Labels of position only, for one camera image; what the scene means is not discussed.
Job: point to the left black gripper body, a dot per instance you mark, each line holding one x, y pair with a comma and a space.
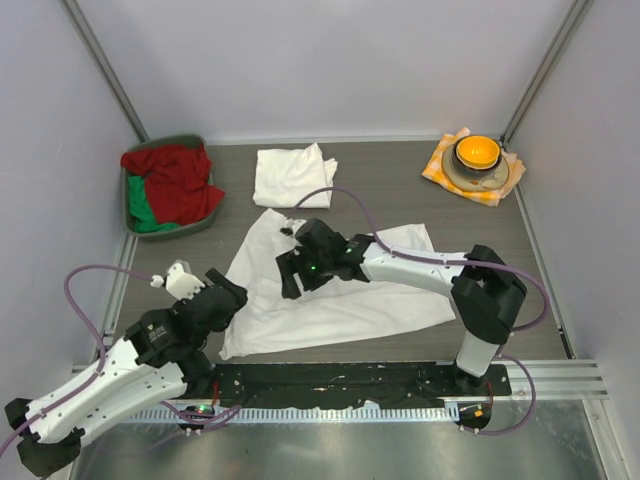
240, 306

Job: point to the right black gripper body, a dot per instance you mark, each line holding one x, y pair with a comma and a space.
321, 262

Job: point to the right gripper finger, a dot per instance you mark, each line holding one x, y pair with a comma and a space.
287, 269
312, 278

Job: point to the white t-shirt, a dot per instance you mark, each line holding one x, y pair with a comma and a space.
283, 177
338, 312

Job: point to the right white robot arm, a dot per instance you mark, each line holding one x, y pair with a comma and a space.
487, 298

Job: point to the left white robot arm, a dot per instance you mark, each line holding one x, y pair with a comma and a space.
159, 358

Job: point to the folded white t-shirt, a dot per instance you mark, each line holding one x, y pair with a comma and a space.
283, 177

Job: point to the green t-shirt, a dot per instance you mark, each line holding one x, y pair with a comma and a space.
140, 209

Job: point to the orange checked cloth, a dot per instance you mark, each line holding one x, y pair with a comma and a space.
433, 172

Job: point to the red t-shirt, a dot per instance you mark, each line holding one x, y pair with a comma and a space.
177, 182

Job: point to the grey plastic bin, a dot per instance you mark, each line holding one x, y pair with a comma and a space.
189, 140

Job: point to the orange bowl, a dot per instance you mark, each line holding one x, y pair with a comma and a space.
477, 152

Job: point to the beige ceramic plate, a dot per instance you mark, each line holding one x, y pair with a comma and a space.
469, 181

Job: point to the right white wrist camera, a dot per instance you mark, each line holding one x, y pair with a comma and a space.
291, 227

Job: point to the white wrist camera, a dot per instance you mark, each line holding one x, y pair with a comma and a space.
179, 281
291, 227

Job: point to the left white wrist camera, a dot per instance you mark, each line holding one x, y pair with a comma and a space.
179, 281

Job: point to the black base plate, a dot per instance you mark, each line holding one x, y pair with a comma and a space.
342, 385

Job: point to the white slotted cable duct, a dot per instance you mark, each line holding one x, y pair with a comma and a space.
369, 412

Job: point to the aluminium frame rail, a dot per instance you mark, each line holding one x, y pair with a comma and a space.
553, 380

